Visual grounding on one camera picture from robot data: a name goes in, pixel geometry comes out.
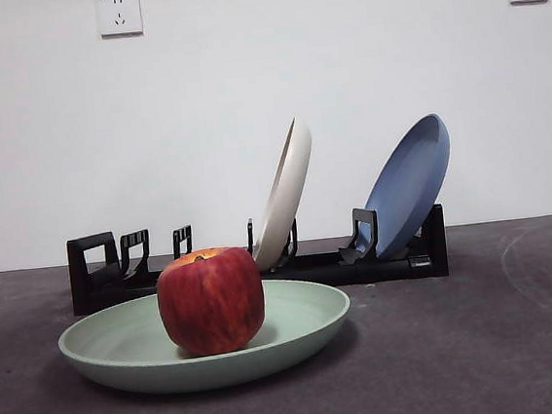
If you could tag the red apple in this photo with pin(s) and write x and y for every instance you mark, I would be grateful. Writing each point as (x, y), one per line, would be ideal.
(212, 303)

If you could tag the green round plate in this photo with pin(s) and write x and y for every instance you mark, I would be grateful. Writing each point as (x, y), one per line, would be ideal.
(122, 339)

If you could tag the cream round plate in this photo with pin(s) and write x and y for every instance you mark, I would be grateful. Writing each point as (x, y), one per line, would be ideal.
(289, 191)

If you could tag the blue round plate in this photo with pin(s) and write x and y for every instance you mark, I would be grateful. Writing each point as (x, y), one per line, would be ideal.
(402, 195)

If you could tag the black plate rack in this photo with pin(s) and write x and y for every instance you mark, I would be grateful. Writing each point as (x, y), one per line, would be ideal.
(385, 272)

